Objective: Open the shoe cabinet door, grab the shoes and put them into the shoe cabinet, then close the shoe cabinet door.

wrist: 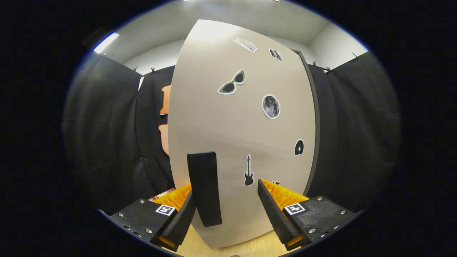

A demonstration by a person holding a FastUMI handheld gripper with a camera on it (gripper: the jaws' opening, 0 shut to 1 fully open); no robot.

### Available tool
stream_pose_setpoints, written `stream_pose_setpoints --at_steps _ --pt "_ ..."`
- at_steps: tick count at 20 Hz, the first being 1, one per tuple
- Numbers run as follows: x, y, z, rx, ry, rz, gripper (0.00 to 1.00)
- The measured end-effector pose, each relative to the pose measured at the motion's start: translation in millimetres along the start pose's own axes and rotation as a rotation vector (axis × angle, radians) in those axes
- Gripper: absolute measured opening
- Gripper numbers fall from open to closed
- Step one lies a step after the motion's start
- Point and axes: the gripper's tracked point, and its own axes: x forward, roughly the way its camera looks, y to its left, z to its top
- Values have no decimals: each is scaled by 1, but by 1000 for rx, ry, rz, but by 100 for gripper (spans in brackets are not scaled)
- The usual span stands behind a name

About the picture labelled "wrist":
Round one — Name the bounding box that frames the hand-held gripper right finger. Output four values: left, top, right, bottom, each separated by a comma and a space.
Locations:
257, 178, 357, 251

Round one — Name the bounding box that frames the black door handle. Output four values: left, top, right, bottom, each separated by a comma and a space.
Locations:
187, 151, 223, 227

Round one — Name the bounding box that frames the long ceiling light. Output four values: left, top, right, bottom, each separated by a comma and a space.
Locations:
94, 32, 120, 54

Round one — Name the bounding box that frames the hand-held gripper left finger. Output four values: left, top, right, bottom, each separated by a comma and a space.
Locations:
109, 184, 197, 252

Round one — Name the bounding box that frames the beige shoe cabinet door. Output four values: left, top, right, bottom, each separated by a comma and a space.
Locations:
168, 19, 316, 249

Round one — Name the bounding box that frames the black backdrop cloth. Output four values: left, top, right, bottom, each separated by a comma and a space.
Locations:
61, 51, 402, 216

